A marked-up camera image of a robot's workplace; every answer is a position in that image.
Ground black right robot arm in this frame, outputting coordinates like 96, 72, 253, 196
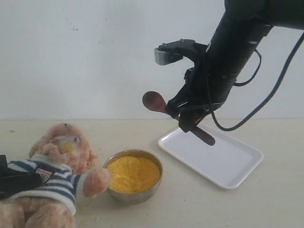
162, 0, 304, 132

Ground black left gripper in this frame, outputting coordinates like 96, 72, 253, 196
0, 154, 42, 199

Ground yellow millet grains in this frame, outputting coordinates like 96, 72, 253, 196
107, 156, 161, 193

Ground beige teddy bear striped sweater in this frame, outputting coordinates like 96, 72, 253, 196
0, 123, 112, 228

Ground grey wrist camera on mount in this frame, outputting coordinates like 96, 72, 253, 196
154, 39, 208, 66

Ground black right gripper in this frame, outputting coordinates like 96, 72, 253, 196
165, 66, 212, 133

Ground steel bowl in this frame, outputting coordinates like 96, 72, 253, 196
104, 149, 163, 205

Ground white rectangular plastic tray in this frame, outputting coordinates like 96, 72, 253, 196
158, 124, 264, 190

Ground dark brown wooden spoon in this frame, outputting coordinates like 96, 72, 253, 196
142, 91, 216, 146

